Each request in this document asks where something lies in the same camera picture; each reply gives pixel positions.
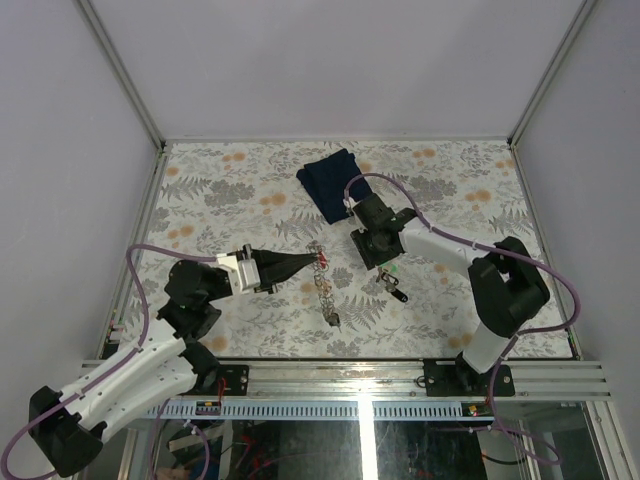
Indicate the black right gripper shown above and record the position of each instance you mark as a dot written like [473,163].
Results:
[371,260]

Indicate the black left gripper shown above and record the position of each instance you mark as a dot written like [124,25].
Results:
[273,267]

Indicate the green key tag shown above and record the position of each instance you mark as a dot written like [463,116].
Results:
[389,267]

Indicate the silver key black tag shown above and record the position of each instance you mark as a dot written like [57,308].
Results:
[395,290]

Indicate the steel disc with keyrings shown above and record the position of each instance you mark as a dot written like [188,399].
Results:
[323,287]

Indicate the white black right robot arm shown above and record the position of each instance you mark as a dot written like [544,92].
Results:
[507,291]

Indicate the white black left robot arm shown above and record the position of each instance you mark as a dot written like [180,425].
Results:
[71,425]

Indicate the dark blue folded cloth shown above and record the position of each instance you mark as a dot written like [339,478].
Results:
[325,182]

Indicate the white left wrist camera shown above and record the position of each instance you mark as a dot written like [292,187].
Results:
[243,274]

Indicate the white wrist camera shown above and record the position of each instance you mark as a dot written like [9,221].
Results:
[350,205]
[243,274]

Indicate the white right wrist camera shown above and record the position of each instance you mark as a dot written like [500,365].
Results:
[350,205]

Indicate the aluminium mounting rail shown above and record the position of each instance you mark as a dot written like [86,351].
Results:
[315,379]

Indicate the white slotted cable duct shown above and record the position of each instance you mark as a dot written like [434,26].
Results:
[310,410]

